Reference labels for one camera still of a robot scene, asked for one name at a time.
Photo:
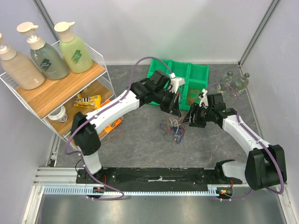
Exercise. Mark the beige pump bottle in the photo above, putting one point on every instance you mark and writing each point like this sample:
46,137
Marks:
20,67

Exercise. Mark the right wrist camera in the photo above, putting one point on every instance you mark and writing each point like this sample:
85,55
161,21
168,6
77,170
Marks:
203,98

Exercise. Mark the orange snack box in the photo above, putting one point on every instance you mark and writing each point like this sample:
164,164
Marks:
113,125

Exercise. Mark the green compartment bin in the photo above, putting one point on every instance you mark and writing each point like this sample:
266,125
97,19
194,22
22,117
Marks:
196,79

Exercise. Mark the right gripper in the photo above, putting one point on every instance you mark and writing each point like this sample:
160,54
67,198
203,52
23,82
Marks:
199,114

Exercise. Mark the yellow candy bag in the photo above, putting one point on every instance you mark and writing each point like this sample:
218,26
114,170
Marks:
93,102

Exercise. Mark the dark green pump bottle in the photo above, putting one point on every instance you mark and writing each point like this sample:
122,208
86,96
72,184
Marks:
44,55

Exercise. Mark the right clear glass bottle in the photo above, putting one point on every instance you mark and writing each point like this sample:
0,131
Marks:
241,83

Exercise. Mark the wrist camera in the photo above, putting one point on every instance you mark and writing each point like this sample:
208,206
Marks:
203,98
175,83

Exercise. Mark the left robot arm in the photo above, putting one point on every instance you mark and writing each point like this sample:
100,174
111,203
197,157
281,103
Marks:
159,88

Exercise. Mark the light green pump bottle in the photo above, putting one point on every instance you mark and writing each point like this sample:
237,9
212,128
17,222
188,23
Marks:
73,48

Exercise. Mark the grey slotted cable duct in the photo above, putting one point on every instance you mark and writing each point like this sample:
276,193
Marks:
93,191

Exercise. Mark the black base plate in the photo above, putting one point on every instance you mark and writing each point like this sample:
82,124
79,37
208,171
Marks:
163,178

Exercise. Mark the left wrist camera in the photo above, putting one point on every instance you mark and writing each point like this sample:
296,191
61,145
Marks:
175,83

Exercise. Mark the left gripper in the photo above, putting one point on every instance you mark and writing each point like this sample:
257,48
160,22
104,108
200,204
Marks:
175,109

